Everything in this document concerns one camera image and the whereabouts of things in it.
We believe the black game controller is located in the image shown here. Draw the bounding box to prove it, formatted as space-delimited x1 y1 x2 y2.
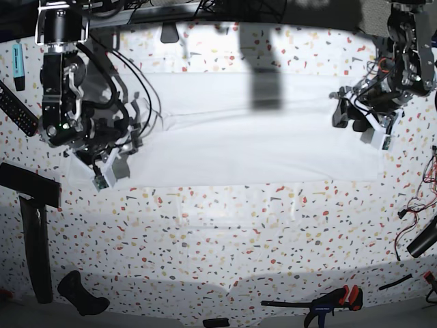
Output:
57 270 110 316

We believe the black and red bar clamp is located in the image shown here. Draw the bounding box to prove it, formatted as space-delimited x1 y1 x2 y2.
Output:
261 285 363 328

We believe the small black box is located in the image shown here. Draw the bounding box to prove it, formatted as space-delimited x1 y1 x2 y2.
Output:
203 318 230 328

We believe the black remote control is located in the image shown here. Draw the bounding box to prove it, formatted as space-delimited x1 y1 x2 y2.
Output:
1 82 38 137

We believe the black cable piece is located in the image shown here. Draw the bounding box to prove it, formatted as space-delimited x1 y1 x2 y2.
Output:
378 273 413 292

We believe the terrazzo pattern tablecloth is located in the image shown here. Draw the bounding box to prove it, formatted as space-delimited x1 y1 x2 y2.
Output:
1 23 436 327

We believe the red and black wire bundle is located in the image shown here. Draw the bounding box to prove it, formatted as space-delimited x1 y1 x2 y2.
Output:
394 145 437 262

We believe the small red black connector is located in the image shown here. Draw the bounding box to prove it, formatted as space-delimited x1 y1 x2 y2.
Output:
423 271 434 284

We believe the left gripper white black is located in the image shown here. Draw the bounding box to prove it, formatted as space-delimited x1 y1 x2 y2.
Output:
329 87 404 150

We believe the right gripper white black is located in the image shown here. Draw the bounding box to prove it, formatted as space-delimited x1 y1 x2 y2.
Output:
63 100 142 191

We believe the blue highlighter pen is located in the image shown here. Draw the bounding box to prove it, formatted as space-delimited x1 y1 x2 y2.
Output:
12 43 25 92

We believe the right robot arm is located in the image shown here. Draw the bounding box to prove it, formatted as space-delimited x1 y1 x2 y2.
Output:
35 1 141 191

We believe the black cylinder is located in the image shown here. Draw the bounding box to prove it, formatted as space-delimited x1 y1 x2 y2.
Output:
407 217 436 258

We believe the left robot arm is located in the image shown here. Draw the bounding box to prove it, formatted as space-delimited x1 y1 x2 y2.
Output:
330 1 436 150

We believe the white T-shirt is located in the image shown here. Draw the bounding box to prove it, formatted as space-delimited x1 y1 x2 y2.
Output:
113 73 383 189

